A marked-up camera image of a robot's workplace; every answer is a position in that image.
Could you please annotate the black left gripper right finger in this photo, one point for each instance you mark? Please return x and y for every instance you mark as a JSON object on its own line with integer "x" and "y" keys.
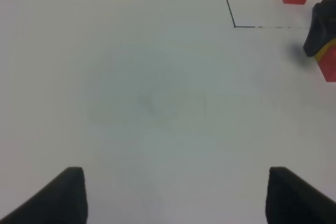
{"x": 290, "y": 199}

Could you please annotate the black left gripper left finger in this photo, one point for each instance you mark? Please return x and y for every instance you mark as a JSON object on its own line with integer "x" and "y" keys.
{"x": 63, "y": 200}

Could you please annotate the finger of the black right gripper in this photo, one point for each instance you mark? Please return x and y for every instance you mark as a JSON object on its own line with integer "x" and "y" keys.
{"x": 322, "y": 27}

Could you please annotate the yellow cube block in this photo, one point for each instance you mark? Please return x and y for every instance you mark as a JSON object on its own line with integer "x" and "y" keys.
{"x": 319, "y": 55}

